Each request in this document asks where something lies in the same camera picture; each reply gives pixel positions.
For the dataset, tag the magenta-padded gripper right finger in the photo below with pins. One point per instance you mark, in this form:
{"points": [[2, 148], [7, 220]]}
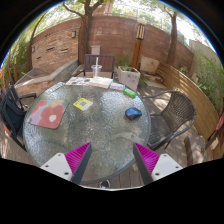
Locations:
{"points": [[148, 158]]}

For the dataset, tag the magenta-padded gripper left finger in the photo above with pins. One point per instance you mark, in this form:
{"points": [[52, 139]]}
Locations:
{"points": [[78, 156]]}

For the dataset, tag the blue computer mouse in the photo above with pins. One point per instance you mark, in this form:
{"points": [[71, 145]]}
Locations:
{"points": [[133, 113]]}

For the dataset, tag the red floral mouse pad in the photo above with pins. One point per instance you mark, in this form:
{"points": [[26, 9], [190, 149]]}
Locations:
{"points": [[48, 114]]}

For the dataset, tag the grey wicker chair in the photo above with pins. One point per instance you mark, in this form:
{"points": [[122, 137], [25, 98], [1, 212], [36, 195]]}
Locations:
{"points": [[173, 115]]}

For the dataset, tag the yellow square card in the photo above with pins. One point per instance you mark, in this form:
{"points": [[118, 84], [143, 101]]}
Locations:
{"points": [[83, 104]]}

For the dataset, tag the green tube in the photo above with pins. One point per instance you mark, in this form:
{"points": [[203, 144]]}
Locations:
{"points": [[130, 92]]}

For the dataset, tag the white licence plate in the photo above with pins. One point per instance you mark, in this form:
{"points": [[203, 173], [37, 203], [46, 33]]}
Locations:
{"points": [[57, 87]]}

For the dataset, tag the curved wooden slat bench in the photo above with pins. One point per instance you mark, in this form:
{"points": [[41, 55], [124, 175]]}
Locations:
{"points": [[196, 100]]}

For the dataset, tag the white book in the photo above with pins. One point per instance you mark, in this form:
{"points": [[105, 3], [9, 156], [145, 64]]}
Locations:
{"points": [[100, 82]]}

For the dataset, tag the small pale booklet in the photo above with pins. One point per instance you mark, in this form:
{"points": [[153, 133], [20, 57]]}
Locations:
{"points": [[117, 86]]}

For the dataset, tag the black folding chair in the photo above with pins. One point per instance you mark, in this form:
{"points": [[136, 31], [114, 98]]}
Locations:
{"points": [[11, 115]]}

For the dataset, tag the pale stone planter box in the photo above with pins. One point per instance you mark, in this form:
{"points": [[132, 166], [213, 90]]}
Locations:
{"points": [[128, 79]]}

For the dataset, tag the raised stone garden bed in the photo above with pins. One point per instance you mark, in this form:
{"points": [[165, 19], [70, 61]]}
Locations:
{"points": [[43, 78]]}

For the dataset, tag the clear plastic cup with straw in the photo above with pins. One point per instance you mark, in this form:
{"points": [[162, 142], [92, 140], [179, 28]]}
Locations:
{"points": [[96, 70]]}

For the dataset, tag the pale stone block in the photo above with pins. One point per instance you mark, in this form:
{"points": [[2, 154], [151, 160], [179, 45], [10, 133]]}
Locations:
{"points": [[149, 65]]}

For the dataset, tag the dark wooden slat chair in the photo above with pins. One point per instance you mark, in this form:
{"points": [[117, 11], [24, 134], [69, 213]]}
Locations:
{"points": [[106, 62]]}

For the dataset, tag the thin tree trunk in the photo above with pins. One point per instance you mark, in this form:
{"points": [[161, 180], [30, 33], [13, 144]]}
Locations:
{"points": [[172, 43]]}

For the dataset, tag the thick tree trunk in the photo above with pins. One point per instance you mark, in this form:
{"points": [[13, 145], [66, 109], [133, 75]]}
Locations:
{"points": [[83, 36]]}

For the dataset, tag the wooden garden lamp post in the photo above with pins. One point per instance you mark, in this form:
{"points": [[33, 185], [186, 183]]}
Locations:
{"points": [[137, 50]]}

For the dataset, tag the black wall light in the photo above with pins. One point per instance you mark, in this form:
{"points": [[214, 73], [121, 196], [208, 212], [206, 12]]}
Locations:
{"points": [[73, 34], [33, 49]]}

